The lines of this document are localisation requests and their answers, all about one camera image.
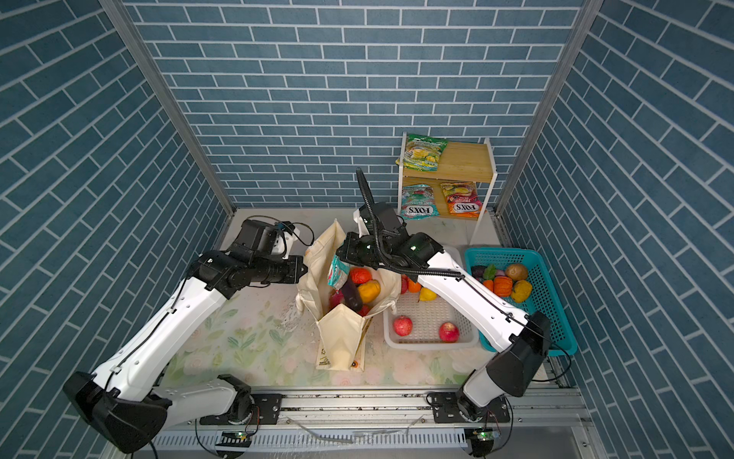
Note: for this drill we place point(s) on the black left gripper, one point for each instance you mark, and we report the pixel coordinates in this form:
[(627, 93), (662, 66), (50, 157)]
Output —
[(294, 274)]

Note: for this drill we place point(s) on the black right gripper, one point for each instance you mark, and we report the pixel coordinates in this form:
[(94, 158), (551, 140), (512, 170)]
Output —
[(350, 253)]

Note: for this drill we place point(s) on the red tomato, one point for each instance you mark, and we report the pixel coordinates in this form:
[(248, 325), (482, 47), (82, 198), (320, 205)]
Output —
[(359, 276)]

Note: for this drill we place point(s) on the teal Fox's candy bag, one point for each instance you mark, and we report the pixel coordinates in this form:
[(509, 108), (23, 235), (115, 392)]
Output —
[(339, 273)]

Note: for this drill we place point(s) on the purple eggplant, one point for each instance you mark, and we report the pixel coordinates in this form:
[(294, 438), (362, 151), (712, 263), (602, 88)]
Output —
[(351, 297)]

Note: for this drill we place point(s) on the pink dragon fruit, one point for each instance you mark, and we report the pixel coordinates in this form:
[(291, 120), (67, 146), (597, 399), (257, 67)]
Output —
[(335, 299)]

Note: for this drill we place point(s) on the orange Fox's candy bag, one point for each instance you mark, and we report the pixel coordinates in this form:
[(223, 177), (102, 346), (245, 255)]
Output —
[(462, 199)]

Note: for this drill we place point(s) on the cream canvas grocery bag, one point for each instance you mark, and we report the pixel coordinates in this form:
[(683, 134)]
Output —
[(341, 329)]

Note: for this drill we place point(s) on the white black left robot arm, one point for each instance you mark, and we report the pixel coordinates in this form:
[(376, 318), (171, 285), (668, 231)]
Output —
[(119, 399)]

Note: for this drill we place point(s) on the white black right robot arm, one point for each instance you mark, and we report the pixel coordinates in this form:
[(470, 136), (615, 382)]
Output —
[(521, 341)]

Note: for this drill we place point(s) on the green Fox's candy bag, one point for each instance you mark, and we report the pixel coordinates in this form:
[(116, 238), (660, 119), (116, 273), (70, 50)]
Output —
[(418, 202)]

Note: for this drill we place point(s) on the green yellow candy bag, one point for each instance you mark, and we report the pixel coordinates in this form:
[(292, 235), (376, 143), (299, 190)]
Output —
[(422, 153)]

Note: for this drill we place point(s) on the small orange tangerine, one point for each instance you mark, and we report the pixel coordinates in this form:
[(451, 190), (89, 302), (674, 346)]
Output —
[(414, 286)]

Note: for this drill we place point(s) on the yellow lemon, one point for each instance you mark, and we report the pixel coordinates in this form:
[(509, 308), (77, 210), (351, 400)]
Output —
[(427, 295)]

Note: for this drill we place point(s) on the white plastic basket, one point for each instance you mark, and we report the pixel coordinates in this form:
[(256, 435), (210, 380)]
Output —
[(427, 318)]

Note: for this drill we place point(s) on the white wooden two-tier shelf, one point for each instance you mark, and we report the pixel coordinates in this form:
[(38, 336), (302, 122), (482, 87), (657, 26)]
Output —
[(460, 162)]

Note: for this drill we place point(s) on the orange pumpkin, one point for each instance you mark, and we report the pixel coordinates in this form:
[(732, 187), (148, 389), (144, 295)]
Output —
[(502, 286)]

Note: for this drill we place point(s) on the brown potato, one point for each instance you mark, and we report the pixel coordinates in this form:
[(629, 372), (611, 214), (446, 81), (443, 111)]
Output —
[(517, 272)]

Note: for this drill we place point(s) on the yellow bell pepper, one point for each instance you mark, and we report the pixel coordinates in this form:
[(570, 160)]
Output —
[(521, 291)]

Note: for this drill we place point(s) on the teal plastic basket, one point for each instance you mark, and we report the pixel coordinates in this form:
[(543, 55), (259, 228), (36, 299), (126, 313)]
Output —
[(543, 297)]

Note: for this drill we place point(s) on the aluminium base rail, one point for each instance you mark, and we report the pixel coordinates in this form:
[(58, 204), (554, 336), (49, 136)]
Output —
[(546, 423)]

